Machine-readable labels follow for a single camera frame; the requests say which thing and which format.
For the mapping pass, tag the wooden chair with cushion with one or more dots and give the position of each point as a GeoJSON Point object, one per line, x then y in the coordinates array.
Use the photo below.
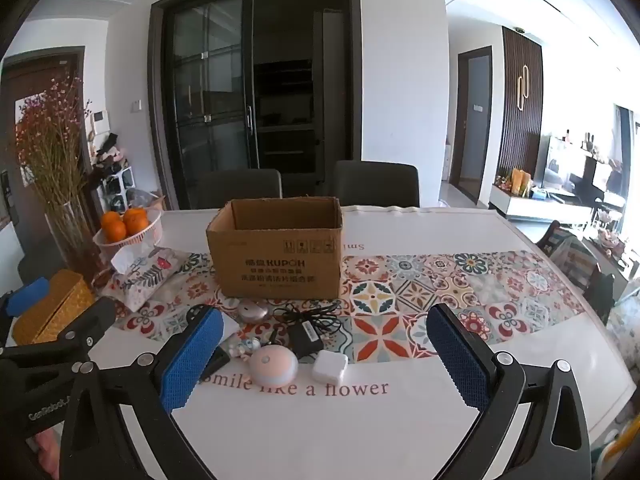
{"type": "Point", "coordinates": [575, 260]}

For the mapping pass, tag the person's left hand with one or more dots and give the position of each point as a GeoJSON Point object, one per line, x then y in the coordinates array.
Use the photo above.
{"type": "Point", "coordinates": [46, 444]}

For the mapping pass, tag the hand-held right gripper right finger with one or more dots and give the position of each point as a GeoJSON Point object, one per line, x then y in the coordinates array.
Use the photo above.
{"type": "Point", "coordinates": [457, 360]}

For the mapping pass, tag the white computer mouse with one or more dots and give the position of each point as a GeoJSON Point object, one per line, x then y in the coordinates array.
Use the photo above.
{"type": "Point", "coordinates": [255, 311]}

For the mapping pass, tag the pile of slippers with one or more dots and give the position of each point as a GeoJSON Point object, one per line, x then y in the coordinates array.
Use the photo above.
{"type": "Point", "coordinates": [107, 152]}

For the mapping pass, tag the dark slatted wall panel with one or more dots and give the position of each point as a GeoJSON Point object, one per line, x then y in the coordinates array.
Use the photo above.
{"type": "Point", "coordinates": [520, 100]}

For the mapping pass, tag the white plastic fruit basket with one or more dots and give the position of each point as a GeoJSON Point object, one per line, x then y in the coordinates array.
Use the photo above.
{"type": "Point", "coordinates": [147, 240]}

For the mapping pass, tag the yellow paper bag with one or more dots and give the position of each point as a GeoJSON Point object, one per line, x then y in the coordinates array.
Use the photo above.
{"type": "Point", "coordinates": [521, 182]}

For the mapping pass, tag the white patterned cloth bag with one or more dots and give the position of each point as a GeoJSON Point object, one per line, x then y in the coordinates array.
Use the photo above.
{"type": "Point", "coordinates": [150, 280]}

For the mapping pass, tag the dark grey dining chair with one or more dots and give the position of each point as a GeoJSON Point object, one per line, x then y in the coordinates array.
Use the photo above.
{"type": "Point", "coordinates": [240, 187]}
{"type": "Point", "coordinates": [375, 182]}

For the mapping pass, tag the tall glass vase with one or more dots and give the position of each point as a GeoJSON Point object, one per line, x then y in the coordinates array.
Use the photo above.
{"type": "Point", "coordinates": [75, 240]}

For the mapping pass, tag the white charger cube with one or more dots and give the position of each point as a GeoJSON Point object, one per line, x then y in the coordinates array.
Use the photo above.
{"type": "Point", "coordinates": [330, 366]}

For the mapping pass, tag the white wall intercom panel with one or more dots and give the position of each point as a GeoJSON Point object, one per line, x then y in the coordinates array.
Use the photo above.
{"type": "Point", "coordinates": [101, 122]}

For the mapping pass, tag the white patterned tablecloth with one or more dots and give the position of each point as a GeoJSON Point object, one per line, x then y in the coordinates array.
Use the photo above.
{"type": "Point", "coordinates": [400, 410]}

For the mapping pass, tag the small astronaut figurine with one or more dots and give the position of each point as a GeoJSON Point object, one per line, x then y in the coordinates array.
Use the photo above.
{"type": "Point", "coordinates": [242, 349]}

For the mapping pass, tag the small floor cardboard box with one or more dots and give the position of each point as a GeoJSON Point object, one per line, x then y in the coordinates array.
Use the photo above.
{"type": "Point", "coordinates": [159, 201]}

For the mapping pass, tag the white tv cabinet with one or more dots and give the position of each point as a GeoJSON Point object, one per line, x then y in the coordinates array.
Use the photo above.
{"type": "Point", "coordinates": [535, 207]}

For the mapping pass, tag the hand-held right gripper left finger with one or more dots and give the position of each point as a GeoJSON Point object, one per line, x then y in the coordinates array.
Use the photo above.
{"type": "Point", "coordinates": [192, 360]}

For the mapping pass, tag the clear plastic bag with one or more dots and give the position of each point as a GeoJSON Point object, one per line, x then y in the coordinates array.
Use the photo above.
{"type": "Point", "coordinates": [142, 197]}

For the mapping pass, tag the white shoe rack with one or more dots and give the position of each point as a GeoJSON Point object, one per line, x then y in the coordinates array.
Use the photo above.
{"type": "Point", "coordinates": [117, 190]}

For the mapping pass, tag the dried flower bouquet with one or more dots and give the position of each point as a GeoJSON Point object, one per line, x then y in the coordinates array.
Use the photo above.
{"type": "Point", "coordinates": [50, 145]}

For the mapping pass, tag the dark glass sliding door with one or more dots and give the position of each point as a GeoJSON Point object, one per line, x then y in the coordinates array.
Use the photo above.
{"type": "Point", "coordinates": [210, 85]}

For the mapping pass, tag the yellow woven box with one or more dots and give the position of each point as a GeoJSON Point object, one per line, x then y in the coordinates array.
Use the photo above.
{"type": "Point", "coordinates": [50, 310]}

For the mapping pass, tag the pile of oranges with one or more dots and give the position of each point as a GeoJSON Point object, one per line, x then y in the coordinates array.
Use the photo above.
{"type": "Point", "coordinates": [135, 221]}

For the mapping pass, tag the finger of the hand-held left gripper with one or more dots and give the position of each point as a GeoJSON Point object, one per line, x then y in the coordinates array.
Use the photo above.
{"type": "Point", "coordinates": [95, 317]}
{"type": "Point", "coordinates": [29, 292]}

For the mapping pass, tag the grey interior door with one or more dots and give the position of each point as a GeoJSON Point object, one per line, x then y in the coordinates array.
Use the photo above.
{"type": "Point", "coordinates": [472, 120]}

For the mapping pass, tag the brown cardboard box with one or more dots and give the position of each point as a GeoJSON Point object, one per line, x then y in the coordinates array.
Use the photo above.
{"type": "Point", "coordinates": [280, 260]}

